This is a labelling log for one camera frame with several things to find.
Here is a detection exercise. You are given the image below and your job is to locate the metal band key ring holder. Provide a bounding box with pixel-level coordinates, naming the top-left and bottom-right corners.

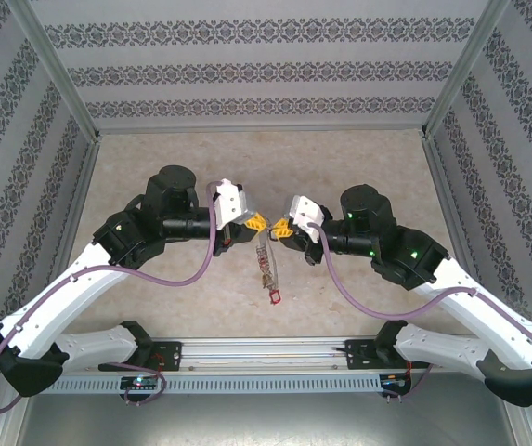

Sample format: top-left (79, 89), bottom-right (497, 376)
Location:
top-left (252, 226), bottom-right (281, 293)

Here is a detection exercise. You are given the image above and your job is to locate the left circuit board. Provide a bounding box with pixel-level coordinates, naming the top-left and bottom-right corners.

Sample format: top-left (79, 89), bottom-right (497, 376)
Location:
top-left (120, 375), bottom-right (161, 390)

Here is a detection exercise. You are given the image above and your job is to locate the grey metal sheet panel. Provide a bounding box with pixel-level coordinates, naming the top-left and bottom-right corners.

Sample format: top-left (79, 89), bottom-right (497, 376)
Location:
top-left (14, 371), bottom-right (526, 446)

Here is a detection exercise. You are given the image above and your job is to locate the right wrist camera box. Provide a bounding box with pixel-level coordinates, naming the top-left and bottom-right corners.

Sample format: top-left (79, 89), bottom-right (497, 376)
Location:
top-left (281, 194), bottom-right (327, 243)

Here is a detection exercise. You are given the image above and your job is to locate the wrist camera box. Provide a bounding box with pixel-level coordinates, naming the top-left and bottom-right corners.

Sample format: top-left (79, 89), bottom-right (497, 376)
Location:
top-left (212, 177), bottom-right (258, 232)
top-left (281, 194), bottom-right (327, 243)

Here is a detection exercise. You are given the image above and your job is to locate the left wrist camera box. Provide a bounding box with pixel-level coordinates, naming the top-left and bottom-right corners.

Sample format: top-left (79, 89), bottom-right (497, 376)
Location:
top-left (212, 177), bottom-right (258, 232)

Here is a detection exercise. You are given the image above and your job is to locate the aluminium side rail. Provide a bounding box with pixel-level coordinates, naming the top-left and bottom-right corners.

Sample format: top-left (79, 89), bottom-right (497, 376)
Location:
top-left (45, 137), bottom-right (103, 303)
top-left (421, 132), bottom-right (483, 298)

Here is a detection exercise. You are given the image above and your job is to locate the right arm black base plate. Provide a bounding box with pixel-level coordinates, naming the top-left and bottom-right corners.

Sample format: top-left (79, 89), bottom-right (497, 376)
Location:
top-left (344, 337), bottom-right (432, 372)

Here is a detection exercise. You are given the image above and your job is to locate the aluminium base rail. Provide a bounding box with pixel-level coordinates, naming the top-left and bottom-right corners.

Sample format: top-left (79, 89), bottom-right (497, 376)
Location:
top-left (65, 334), bottom-right (480, 374)

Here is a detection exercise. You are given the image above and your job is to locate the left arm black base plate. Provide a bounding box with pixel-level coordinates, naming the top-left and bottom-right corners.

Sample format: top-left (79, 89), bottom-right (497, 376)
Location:
top-left (97, 340), bottom-right (184, 373)

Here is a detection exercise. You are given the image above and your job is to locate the white slotted cable duct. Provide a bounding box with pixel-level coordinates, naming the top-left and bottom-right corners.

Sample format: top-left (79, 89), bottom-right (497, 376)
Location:
top-left (51, 374), bottom-right (383, 396)

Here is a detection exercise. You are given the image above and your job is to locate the aluminium corner post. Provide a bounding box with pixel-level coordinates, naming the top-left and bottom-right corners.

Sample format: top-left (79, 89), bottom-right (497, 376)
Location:
top-left (7, 0), bottom-right (103, 140)
top-left (419, 0), bottom-right (512, 139)

